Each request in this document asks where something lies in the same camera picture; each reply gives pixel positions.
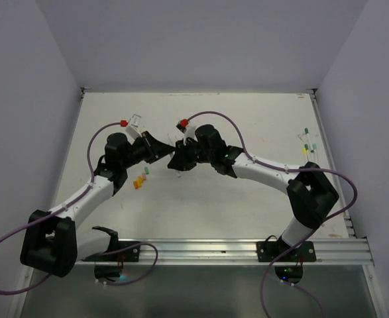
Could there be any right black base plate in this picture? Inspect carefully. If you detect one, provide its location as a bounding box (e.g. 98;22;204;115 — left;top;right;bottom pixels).
256;240;317;262

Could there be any aluminium front rail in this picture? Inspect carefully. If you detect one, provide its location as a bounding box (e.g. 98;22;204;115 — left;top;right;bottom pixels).
74;237;376;266

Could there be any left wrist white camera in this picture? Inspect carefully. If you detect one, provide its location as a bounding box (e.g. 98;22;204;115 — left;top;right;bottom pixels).
125;114;144;140

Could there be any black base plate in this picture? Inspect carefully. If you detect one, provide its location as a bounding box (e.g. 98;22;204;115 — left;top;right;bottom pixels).
115;241;140;263
256;240;317;262

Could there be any wrist white camera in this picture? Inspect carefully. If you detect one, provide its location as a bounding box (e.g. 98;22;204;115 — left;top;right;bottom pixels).
176;119;196;144
125;114;144;140

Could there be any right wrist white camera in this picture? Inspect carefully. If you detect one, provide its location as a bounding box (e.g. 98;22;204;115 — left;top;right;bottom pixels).
176;119;196;144

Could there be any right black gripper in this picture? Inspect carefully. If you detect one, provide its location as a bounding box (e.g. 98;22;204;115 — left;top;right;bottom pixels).
168;135;214;170

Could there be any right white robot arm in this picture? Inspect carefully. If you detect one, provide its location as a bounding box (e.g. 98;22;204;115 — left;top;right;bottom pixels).
168;119;339;260

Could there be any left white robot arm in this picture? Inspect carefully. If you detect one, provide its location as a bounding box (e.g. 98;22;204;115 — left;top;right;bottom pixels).
20;132;175;278

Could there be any mint cap marker right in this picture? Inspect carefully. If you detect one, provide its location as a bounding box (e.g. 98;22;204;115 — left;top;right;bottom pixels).
311;143;319;164

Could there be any green cap marker lower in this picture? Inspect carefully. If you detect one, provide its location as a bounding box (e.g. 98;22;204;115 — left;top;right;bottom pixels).
304;144;313;162

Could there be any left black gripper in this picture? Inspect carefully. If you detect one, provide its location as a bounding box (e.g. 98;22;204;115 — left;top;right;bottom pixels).
121;130;175;169

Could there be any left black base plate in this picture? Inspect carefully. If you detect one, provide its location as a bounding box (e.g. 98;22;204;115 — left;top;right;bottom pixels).
115;241;140;263

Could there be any light green cap marker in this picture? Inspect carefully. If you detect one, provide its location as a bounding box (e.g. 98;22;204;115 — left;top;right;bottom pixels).
167;134;174;146

